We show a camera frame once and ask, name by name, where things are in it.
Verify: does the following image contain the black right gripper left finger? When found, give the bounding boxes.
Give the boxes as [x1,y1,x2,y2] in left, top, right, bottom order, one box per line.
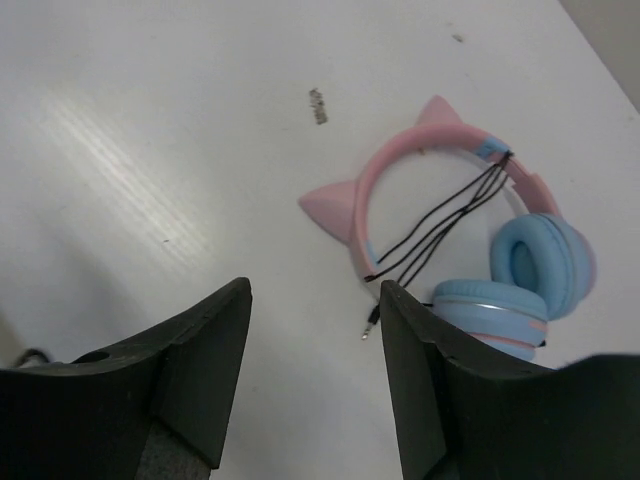
[1,278,250,479]

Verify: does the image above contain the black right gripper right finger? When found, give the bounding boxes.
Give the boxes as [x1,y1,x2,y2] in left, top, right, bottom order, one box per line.
[380,281,639,479]

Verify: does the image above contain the pink blue cat-ear headphones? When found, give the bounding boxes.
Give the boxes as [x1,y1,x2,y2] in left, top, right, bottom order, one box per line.
[298,95,597,361]

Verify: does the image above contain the black pink headphone audio cable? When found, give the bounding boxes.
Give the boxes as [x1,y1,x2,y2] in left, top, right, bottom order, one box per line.
[360,152,516,342]

